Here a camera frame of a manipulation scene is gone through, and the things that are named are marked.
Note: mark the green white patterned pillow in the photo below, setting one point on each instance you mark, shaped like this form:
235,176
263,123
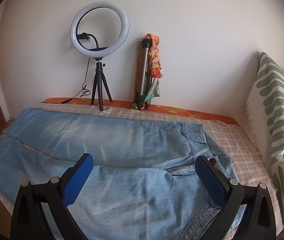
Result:
276,100

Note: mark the pink plaid blanket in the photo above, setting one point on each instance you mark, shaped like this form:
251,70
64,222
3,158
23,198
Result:
231,140

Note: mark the small black tripod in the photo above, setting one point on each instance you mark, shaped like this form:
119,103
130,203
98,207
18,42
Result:
99,75

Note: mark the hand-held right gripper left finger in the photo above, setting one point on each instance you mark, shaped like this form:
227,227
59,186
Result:
79,180

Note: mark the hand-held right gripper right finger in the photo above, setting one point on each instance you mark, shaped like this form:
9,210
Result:
210,180

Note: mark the light blue denim pants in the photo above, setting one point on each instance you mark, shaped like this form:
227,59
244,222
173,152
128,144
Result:
122,142

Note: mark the folded silver tripod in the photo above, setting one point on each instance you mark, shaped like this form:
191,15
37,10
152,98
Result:
144,65

